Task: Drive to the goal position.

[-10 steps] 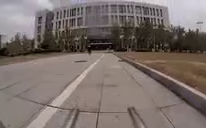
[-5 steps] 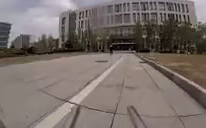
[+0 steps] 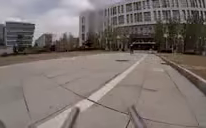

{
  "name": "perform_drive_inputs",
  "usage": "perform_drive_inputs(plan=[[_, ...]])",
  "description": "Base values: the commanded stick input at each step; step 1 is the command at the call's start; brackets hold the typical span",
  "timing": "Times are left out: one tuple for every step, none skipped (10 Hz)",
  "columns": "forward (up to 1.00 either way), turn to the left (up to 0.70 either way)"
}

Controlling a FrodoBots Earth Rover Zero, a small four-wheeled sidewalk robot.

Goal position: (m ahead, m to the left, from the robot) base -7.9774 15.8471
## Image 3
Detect stone kerb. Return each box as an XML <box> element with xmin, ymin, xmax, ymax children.
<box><xmin>155</xmin><ymin>53</ymin><xmax>206</xmax><ymax>104</ymax></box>

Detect row of trees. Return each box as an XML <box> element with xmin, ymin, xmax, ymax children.
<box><xmin>100</xmin><ymin>18</ymin><xmax>206</xmax><ymax>56</ymax></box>

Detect manhole cover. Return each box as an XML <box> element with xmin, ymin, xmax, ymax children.
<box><xmin>114</xmin><ymin>58</ymin><xmax>130</xmax><ymax>63</ymax></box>

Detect bare earth strip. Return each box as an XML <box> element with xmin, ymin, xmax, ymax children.
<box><xmin>157</xmin><ymin>52</ymin><xmax>206</xmax><ymax>86</ymax></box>

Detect curved white multi-storey building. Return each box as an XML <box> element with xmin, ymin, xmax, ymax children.
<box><xmin>78</xmin><ymin>0</ymin><xmax>206</xmax><ymax>54</ymax></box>

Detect grey glass-fronted building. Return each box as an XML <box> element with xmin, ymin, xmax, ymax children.
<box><xmin>0</xmin><ymin>21</ymin><xmax>36</xmax><ymax>51</ymax></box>

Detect distant buildings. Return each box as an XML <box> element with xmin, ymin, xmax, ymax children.
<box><xmin>34</xmin><ymin>31</ymin><xmax>81</xmax><ymax>51</ymax></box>

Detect paved stone plaza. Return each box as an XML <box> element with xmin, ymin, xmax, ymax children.
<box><xmin>0</xmin><ymin>51</ymin><xmax>206</xmax><ymax>128</ymax></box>

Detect robot's own part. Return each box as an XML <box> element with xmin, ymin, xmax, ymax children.
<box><xmin>60</xmin><ymin>106</ymin><xmax>81</xmax><ymax>128</ymax></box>
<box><xmin>128</xmin><ymin>105</ymin><xmax>148</xmax><ymax>128</ymax></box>

